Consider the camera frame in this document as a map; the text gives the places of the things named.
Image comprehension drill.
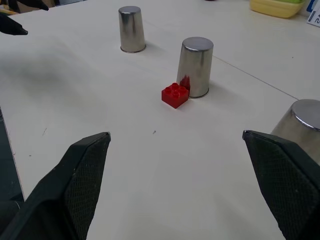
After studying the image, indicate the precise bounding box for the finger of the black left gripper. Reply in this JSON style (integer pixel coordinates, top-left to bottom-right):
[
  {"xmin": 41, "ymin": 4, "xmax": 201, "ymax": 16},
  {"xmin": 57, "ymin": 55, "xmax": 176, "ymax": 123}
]
[
  {"xmin": 0, "ymin": 12, "xmax": 29, "ymax": 36},
  {"xmin": 0, "ymin": 0, "xmax": 50, "ymax": 12}
]

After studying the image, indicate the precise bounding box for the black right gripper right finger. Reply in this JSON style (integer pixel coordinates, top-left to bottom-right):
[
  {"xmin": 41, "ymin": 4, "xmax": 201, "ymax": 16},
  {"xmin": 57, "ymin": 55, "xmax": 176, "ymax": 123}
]
[{"xmin": 242, "ymin": 129, "xmax": 320, "ymax": 240}]

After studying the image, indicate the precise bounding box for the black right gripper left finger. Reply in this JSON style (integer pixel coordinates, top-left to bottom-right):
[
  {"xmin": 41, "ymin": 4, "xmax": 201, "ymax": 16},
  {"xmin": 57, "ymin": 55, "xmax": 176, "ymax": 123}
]
[{"xmin": 0, "ymin": 131, "xmax": 112, "ymax": 240}]

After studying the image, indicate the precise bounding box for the upturned steel cup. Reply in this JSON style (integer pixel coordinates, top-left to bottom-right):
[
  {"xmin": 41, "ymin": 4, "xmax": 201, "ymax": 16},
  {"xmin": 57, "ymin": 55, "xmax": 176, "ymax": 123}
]
[
  {"xmin": 118, "ymin": 6, "xmax": 147, "ymax": 54},
  {"xmin": 176, "ymin": 36, "xmax": 215, "ymax": 99},
  {"xmin": 270, "ymin": 98, "xmax": 320, "ymax": 167}
]

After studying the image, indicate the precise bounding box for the red toy building brick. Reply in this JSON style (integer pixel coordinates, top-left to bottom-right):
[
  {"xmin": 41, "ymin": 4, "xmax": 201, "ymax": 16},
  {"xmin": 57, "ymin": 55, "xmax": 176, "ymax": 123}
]
[{"xmin": 161, "ymin": 82, "xmax": 190, "ymax": 110}]

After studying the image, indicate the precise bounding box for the white and blue printed card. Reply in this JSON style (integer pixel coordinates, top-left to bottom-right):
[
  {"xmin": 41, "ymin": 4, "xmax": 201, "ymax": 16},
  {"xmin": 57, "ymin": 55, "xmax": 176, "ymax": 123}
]
[{"xmin": 306, "ymin": 0, "xmax": 320, "ymax": 27}]

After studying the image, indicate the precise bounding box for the yellow plastic container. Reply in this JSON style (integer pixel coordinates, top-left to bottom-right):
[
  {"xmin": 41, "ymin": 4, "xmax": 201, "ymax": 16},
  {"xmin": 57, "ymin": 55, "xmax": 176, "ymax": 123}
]
[{"xmin": 249, "ymin": 0, "xmax": 306, "ymax": 19}]

